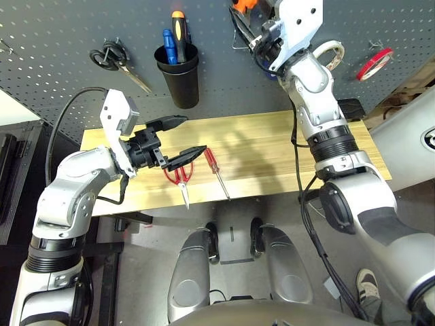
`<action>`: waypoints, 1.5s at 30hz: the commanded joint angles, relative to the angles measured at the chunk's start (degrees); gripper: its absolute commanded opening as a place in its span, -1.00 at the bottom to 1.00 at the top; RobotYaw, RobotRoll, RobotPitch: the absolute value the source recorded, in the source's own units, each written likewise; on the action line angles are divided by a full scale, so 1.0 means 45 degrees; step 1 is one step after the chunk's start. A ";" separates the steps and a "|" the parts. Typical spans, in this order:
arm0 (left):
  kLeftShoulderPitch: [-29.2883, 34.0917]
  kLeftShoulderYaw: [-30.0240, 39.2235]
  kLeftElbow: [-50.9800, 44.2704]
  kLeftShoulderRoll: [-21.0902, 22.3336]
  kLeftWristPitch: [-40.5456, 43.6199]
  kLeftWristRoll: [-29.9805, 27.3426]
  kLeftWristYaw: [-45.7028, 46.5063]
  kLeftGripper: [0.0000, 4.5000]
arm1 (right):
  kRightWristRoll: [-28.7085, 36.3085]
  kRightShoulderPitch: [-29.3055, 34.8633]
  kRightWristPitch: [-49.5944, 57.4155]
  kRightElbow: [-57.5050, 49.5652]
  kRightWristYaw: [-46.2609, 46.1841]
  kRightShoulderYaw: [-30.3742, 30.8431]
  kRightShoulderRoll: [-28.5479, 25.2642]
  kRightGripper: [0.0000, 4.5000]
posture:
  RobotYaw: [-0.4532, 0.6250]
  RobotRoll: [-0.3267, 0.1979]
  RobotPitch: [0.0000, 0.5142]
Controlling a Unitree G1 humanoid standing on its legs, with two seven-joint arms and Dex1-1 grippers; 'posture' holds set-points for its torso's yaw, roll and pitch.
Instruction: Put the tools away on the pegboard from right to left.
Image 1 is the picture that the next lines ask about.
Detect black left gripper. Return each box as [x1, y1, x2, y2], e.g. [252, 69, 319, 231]
[124, 115, 208, 172]

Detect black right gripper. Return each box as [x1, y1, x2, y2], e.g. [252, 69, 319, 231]
[253, 0, 286, 65]

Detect orange handled needle-nose pliers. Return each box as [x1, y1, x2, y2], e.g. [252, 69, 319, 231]
[228, 0, 261, 52]

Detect red handled screwdriver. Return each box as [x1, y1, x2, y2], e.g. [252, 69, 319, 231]
[203, 147, 232, 201]

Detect red handled scissors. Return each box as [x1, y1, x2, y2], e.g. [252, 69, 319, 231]
[163, 162, 194, 211]

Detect red tape roll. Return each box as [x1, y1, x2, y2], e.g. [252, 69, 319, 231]
[355, 47, 395, 82]

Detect grey perforated pegboard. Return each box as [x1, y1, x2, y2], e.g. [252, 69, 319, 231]
[0, 0, 435, 132]

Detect black plastic cup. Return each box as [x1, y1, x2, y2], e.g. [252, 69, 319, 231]
[154, 42, 201, 109]

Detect white tape roll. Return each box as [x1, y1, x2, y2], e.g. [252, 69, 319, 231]
[312, 40, 346, 71]

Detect orange and black screwdriver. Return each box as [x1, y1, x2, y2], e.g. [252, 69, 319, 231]
[171, 10, 188, 64]

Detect black plastic tool case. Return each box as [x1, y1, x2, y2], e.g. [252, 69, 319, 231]
[338, 98, 366, 122]

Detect black flight case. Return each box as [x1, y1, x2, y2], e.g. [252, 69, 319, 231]
[0, 120, 45, 245]

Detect silver right robot leg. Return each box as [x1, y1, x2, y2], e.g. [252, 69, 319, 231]
[250, 217, 314, 305]

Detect black power box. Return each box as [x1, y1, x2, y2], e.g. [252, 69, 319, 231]
[210, 295, 269, 303]

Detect olive grey robot torso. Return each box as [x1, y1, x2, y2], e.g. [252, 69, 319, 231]
[169, 298, 375, 326]

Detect grey foot pedal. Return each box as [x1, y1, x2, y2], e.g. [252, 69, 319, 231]
[322, 276, 341, 300]

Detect white and black sneaker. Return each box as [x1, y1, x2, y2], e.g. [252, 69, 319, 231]
[355, 268, 381, 300]

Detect grey trousered person leg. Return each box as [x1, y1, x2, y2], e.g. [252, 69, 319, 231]
[360, 295, 387, 326]

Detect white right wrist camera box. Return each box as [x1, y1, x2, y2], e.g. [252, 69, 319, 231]
[268, 0, 324, 72]

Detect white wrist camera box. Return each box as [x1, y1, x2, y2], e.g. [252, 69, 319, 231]
[268, 0, 324, 72]
[100, 88, 141, 179]

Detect bent wire pliers holder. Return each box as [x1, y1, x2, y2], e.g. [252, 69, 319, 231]
[232, 30, 252, 50]

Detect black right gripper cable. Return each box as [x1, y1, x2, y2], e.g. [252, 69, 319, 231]
[254, 43, 285, 77]

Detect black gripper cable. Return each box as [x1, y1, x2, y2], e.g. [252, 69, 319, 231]
[97, 173, 129, 206]
[254, 43, 285, 77]

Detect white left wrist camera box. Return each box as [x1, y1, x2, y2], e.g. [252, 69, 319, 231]
[100, 88, 141, 179]

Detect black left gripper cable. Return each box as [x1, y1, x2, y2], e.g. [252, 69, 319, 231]
[97, 173, 129, 206]

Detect blue handled screwdriver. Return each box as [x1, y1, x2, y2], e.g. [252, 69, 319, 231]
[162, 29, 177, 65]

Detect black handled scissors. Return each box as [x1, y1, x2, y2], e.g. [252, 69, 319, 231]
[89, 37, 153, 94]

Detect grey base plate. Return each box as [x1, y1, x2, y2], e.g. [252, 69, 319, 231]
[217, 200, 256, 265]

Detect black left camera cable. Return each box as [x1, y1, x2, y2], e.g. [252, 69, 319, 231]
[45, 86, 109, 186]

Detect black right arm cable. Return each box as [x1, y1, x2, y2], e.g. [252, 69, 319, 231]
[290, 101, 370, 322]

